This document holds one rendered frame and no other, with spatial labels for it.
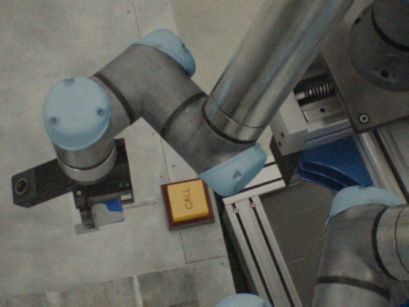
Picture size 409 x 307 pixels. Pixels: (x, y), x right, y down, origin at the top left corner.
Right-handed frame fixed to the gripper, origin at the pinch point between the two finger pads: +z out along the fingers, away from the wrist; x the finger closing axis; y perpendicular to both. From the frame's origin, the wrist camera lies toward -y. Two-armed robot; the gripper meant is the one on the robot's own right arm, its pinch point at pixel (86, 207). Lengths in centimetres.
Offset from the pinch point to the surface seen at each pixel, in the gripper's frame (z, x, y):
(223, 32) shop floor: 95, 81, 45
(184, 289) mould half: 6.1, -13.9, 12.6
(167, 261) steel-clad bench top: 15.1, -6.6, 11.2
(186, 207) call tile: 11.4, 0.9, 15.9
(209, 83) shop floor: 95, 65, 37
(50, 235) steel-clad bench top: 15.1, 1.6, -7.3
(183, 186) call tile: 11.4, 4.6, 16.1
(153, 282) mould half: 6.0, -11.8, 8.1
